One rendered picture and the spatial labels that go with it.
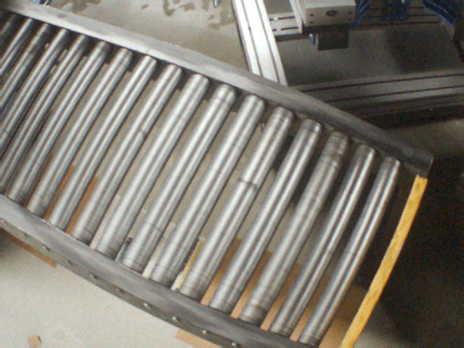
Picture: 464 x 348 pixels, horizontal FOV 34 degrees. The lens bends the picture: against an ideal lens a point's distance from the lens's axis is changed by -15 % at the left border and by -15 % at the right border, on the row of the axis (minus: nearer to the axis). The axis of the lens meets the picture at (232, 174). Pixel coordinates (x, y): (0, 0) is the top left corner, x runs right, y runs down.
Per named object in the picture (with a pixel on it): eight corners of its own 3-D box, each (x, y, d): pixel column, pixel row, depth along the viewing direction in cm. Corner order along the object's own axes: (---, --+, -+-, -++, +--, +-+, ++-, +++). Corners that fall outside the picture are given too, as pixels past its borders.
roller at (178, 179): (246, 93, 185) (234, 79, 182) (143, 284, 168) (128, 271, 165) (228, 92, 189) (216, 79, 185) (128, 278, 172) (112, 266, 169)
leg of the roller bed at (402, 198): (387, 267, 247) (426, 176, 186) (379, 284, 245) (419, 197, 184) (372, 262, 249) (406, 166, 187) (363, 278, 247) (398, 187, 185)
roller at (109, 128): (163, 66, 191) (161, 55, 187) (64, 242, 174) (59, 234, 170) (145, 60, 192) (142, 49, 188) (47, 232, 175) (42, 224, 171)
